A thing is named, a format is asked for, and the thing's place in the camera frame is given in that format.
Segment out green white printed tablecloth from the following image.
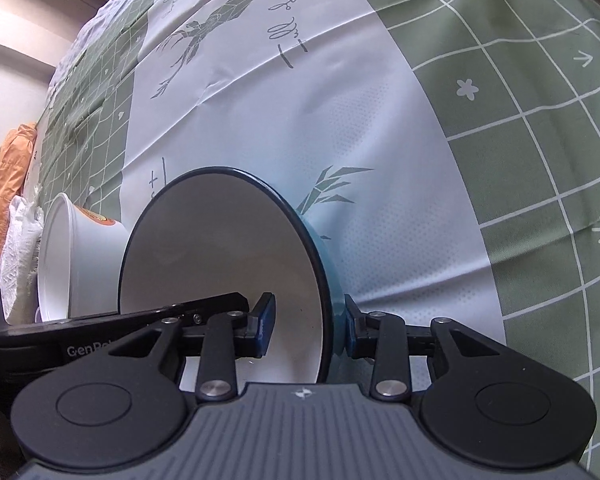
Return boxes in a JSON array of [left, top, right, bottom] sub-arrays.
[[30, 0, 600, 480]]

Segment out white paper bowl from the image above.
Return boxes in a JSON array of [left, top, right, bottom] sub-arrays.
[[36, 192, 131, 323]]

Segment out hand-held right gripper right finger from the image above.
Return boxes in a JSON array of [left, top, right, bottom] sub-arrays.
[[342, 294, 506, 402]]

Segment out blue enamel bowl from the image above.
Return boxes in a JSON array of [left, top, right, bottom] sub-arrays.
[[118, 166, 351, 386]]

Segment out white fringed cloth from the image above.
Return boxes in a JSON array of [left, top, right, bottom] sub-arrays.
[[0, 195, 46, 326]]

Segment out orange cloth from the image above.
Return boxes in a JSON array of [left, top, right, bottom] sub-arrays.
[[0, 122, 38, 256]]

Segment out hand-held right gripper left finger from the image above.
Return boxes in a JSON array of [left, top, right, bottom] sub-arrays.
[[107, 292, 278, 402]]

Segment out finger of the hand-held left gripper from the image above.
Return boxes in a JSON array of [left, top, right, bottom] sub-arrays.
[[70, 291, 252, 337]]

